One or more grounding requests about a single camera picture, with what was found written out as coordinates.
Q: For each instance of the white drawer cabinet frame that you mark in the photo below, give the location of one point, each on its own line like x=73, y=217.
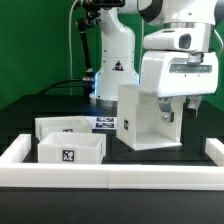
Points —
x=139, y=123

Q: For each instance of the white drawer box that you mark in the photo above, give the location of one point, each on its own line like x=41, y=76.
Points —
x=72, y=148
x=46, y=125

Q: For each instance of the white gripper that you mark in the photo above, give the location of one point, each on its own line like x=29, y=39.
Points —
x=168, y=74

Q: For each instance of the white border frame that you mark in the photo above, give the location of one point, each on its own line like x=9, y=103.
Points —
x=15, y=172

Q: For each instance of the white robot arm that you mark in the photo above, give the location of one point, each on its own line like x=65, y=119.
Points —
x=118, y=43

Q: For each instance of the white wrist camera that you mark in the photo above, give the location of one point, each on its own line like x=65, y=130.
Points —
x=179, y=39

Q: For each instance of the white marker sheet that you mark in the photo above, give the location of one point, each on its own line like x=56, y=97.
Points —
x=100, y=122

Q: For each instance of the white front drawer box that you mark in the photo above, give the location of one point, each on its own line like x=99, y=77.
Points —
x=72, y=148

